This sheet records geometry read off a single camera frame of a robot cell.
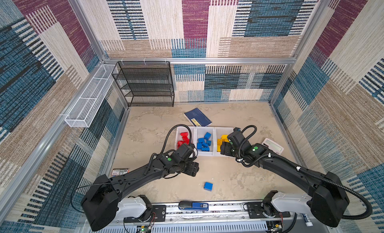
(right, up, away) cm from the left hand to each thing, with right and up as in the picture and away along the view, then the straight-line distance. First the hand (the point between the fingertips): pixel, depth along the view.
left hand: (194, 165), depth 80 cm
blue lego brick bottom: (+7, -12, +2) cm, 14 cm away
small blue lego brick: (+5, +11, +19) cm, 23 cm away
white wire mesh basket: (-67, +28, +11) cm, 74 cm away
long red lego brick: (-6, +11, +16) cm, 20 cm away
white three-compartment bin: (+1, +16, +14) cm, 21 cm away
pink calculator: (+50, +8, +14) cm, 52 cm away
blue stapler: (-2, -16, -9) cm, 18 cm away
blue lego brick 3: (+7, +6, +13) cm, 16 cm away
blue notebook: (+2, +25, +29) cm, 39 cm away
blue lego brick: (+8, +13, +19) cm, 25 cm away
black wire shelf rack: (-32, +50, +29) cm, 66 cm away
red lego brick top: (-7, +15, +20) cm, 25 cm away
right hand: (+18, +8, +3) cm, 20 cm away
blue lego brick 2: (+9, +10, +16) cm, 21 cm away
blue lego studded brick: (+3, +8, +16) cm, 18 cm away
